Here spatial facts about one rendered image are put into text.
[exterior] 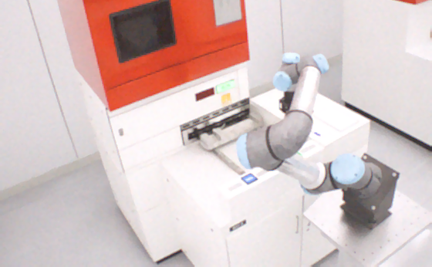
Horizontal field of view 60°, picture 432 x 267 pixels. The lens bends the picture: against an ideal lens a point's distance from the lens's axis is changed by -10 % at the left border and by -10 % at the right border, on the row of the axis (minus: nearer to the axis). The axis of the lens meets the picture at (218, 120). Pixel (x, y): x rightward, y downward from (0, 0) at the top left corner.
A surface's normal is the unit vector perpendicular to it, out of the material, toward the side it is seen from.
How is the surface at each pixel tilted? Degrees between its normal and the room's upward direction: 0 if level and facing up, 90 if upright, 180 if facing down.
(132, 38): 90
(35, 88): 90
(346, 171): 39
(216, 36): 90
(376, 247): 0
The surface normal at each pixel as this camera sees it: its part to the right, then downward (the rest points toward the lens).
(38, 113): 0.53, 0.40
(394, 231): -0.11, -0.85
